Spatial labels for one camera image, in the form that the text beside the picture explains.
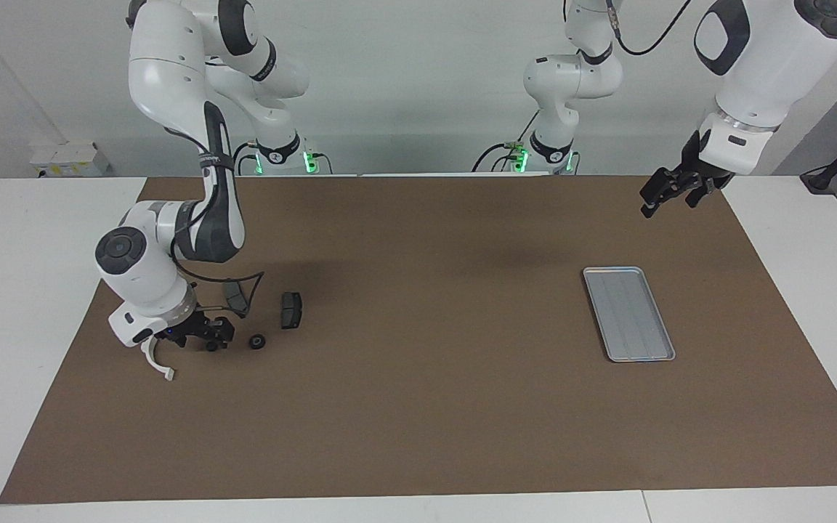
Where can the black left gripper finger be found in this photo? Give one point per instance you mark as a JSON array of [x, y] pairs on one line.
[[700, 192], [662, 187]]

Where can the brown table mat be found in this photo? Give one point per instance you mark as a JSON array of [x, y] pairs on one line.
[[418, 407]]

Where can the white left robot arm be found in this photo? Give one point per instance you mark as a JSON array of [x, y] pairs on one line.
[[767, 65]]

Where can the white curved plastic bracket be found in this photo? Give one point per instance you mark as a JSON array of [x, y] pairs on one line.
[[160, 369]]

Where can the silver metal tray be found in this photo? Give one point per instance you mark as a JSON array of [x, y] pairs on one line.
[[629, 316]]

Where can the white box with yellow labels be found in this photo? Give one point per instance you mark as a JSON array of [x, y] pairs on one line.
[[70, 160]]

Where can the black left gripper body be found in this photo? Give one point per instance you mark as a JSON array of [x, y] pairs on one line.
[[693, 163]]

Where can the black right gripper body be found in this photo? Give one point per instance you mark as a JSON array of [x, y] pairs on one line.
[[197, 325]]

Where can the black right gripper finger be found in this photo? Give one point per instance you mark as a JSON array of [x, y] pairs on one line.
[[226, 330], [182, 340]]

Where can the long dark brake pad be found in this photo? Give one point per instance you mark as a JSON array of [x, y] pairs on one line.
[[233, 294]]

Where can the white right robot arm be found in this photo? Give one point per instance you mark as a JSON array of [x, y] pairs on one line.
[[171, 73]]

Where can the large black bearing gear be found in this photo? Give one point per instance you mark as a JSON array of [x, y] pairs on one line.
[[258, 341]]

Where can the short dark brake pad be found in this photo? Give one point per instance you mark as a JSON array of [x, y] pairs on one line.
[[292, 310]]

